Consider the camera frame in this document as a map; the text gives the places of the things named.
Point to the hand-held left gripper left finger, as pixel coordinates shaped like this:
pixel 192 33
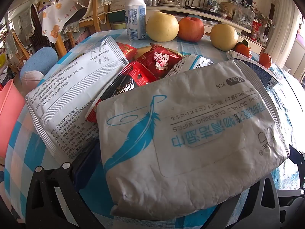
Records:
pixel 87 158

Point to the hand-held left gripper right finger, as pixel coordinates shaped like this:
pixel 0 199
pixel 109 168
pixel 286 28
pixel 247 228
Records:
pixel 226 216

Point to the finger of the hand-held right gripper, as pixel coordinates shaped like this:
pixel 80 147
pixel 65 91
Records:
pixel 297 153
pixel 292 210

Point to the white text print wipes pack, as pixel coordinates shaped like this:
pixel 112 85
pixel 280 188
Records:
pixel 71 95

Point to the white feather print wipes pack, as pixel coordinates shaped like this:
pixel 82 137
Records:
pixel 190 136

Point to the pink plastic basin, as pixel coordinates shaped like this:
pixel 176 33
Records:
pixel 9 114

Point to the gold box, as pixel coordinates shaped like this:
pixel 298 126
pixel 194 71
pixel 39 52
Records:
pixel 143 51

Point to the red emblem snack packet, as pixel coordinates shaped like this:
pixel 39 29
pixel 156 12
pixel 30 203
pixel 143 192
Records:
pixel 162 60

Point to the blue white wipes pack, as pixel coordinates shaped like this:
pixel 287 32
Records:
pixel 190 63

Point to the blue checkered tablecloth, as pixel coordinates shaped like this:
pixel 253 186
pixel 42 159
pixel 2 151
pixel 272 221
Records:
pixel 26 152

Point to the red black coffee packet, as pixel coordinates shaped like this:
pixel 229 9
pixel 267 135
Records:
pixel 124 85

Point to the dark blue milk carton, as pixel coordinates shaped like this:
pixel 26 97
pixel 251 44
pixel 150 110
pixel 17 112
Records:
pixel 259 74

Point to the orange tangerine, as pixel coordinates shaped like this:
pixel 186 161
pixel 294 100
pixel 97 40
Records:
pixel 265 60

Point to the blue padded stool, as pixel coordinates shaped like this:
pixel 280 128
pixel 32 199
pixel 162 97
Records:
pixel 40 59

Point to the small red gold-print packet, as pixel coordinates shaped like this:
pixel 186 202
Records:
pixel 126 50

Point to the tangerine with leaves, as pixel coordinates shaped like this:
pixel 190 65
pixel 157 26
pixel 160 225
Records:
pixel 243 50

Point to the light wooden chair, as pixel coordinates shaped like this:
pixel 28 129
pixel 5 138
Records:
pixel 95 25
pixel 20 47

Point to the yellow bag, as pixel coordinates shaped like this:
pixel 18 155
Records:
pixel 2 59

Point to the red snack bag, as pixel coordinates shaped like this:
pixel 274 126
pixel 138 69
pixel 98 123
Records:
pixel 256 28

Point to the pale green bin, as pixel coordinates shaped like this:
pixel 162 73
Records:
pixel 118 25

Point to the white curtain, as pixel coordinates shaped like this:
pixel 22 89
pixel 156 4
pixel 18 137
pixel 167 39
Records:
pixel 283 16

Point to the yellow pear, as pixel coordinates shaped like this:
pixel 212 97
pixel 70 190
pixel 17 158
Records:
pixel 162 26
pixel 224 37

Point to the dark wooden chair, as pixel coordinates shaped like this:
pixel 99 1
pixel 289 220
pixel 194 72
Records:
pixel 38 28

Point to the orange print white tablecloth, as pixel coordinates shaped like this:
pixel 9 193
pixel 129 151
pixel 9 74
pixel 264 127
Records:
pixel 59 16

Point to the clear plastic bag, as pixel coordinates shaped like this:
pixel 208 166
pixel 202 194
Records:
pixel 244 14

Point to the white bottle blue label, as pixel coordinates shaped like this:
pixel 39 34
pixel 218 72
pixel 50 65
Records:
pixel 135 16

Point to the white mesh food cover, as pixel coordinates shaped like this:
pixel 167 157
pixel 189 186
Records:
pixel 90 2

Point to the brown paper bag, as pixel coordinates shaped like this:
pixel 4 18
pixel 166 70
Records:
pixel 227 9

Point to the white printed sack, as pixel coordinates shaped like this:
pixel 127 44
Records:
pixel 118 1

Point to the red apple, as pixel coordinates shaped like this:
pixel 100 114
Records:
pixel 190 28

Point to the small water bottle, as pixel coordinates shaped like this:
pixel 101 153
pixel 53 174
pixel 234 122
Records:
pixel 210 4
pixel 215 5

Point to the pack of small glass bottles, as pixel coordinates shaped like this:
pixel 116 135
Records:
pixel 152 1

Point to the black router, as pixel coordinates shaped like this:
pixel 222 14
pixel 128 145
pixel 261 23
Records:
pixel 189 6

